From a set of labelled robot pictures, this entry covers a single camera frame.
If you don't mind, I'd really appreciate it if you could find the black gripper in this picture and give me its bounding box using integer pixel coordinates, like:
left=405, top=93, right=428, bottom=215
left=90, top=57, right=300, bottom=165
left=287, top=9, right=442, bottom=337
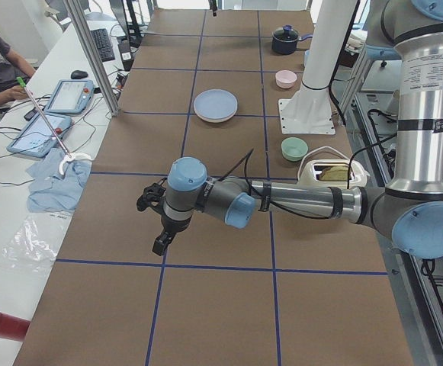
left=152, top=216, right=190, bottom=255

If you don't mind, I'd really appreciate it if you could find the blue plate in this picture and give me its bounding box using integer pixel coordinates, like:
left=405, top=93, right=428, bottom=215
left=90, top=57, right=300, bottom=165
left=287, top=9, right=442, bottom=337
left=193, top=89, right=238, bottom=118

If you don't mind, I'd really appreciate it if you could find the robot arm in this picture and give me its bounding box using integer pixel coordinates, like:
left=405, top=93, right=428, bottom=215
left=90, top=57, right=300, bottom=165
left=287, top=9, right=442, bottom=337
left=136, top=1, right=443, bottom=259

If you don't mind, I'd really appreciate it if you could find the dark blue pot with lid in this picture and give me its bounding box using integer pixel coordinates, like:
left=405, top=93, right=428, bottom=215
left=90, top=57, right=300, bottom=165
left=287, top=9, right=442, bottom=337
left=271, top=24, right=313, bottom=55

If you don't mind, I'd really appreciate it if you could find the pink bowl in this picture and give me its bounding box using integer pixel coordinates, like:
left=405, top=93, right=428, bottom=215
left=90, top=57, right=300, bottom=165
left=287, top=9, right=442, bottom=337
left=275, top=69, right=297, bottom=89

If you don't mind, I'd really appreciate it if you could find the blue cup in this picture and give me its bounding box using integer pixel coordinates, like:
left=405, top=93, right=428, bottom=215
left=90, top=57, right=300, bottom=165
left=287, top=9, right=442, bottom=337
left=303, top=50, right=310, bottom=69

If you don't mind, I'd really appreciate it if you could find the cream plate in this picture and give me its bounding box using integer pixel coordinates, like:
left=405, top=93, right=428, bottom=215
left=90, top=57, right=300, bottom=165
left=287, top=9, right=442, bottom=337
left=196, top=114, right=234, bottom=124

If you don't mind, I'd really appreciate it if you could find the black keyboard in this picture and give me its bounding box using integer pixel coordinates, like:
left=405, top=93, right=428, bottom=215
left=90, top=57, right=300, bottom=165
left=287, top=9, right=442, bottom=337
left=90, top=28, right=115, bottom=62

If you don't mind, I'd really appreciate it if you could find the reacher grabber stick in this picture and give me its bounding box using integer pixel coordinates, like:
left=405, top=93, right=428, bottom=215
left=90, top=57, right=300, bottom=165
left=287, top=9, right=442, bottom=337
left=14, top=75, right=92, bottom=178

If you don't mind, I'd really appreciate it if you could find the light blue cloth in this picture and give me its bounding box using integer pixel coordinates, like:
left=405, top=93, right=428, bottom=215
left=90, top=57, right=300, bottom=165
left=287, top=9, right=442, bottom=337
left=26, top=148, right=91, bottom=212

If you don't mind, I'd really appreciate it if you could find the clear plastic bag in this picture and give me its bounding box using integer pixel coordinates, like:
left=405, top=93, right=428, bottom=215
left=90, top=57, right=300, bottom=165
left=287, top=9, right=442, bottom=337
left=0, top=212, right=72, bottom=274

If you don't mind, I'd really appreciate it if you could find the black computer mouse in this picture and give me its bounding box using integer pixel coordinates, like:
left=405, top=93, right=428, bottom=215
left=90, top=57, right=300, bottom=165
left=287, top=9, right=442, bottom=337
left=70, top=70, right=88, bottom=79

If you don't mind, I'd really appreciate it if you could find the green bowl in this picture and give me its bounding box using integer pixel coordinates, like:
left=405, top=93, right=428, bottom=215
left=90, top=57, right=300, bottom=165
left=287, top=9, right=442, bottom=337
left=281, top=136, right=309, bottom=162

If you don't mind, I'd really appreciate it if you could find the lower teach pendant tablet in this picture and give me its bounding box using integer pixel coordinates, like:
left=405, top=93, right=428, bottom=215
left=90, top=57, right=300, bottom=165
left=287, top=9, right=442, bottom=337
left=7, top=113, right=72, bottom=158

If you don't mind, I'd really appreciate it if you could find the teach pendant tablet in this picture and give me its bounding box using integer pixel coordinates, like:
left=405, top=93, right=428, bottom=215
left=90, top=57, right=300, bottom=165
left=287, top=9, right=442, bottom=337
left=45, top=79, right=95, bottom=114
left=7, top=113, right=72, bottom=158

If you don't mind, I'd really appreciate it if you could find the upper teach pendant tablet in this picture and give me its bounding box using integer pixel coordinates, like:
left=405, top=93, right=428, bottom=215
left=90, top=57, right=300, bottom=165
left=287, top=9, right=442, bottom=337
left=45, top=79, right=95, bottom=114

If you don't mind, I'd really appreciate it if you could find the cream toaster with bread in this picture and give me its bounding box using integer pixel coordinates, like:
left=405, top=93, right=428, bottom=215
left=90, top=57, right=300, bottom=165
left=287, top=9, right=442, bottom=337
left=297, top=146, right=371, bottom=189

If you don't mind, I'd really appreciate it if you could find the red tube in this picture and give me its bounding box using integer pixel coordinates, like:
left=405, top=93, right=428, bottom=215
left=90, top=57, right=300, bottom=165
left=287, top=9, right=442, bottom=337
left=0, top=312, right=30, bottom=342

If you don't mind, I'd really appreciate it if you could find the aluminium frame post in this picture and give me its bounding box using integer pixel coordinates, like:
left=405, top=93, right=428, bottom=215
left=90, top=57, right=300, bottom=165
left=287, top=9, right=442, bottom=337
left=63, top=0, right=119, bottom=117

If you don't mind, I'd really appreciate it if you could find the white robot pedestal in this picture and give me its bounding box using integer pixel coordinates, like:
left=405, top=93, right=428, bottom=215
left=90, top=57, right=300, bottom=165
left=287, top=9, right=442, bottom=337
left=278, top=0, right=359, bottom=135

